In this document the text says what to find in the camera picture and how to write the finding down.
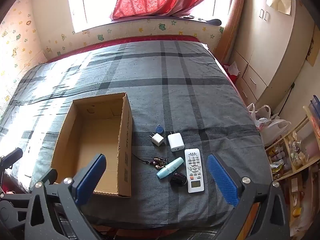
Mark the wooden shelf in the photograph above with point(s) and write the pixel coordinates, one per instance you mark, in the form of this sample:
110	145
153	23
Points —
297	172

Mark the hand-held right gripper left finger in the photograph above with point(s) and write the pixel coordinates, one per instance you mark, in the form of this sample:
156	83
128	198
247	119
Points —
90	177

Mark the small white charger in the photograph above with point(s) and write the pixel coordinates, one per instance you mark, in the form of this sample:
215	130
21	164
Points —
158	140

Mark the blue key fob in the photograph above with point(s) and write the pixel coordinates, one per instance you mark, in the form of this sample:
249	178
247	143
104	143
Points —
159	129

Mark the small black glossy device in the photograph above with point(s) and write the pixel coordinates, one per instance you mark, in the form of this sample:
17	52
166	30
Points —
177	181

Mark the cardboard box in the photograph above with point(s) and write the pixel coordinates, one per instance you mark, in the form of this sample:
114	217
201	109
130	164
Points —
100	135

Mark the red bag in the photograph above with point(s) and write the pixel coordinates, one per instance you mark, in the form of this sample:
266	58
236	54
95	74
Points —
232	71

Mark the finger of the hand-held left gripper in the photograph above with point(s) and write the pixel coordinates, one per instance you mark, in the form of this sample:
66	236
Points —
13	156

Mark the orange curtain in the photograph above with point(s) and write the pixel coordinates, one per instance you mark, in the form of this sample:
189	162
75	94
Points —
233	17

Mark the light blue tube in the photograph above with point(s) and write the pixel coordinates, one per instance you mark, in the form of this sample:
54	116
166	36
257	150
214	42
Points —
170	168

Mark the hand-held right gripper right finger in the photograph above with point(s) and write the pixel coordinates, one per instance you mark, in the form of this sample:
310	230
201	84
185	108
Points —
222	180

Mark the black object on windowsill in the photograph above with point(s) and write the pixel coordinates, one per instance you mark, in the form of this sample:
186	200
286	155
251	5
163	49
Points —
210	21

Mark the white remote control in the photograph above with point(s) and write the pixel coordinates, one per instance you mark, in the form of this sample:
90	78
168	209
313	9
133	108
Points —
193	170

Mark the white plastic bag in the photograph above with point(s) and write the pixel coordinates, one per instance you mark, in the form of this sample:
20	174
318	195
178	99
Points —
260	111
272	130

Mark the window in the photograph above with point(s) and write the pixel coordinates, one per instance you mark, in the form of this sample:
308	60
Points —
95	2

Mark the large white charger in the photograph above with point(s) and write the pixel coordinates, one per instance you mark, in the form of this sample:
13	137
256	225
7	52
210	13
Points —
175	142

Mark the red mattress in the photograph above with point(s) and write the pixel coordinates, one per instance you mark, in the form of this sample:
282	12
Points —
112	43

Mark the yellow snack packet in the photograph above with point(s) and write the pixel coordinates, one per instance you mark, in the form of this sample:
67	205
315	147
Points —
277	169

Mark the white wardrobe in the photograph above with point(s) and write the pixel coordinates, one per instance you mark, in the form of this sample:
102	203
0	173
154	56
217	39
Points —
262	50

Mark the grey plaid bedsheet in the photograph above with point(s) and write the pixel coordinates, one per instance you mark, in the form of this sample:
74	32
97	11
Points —
175	92

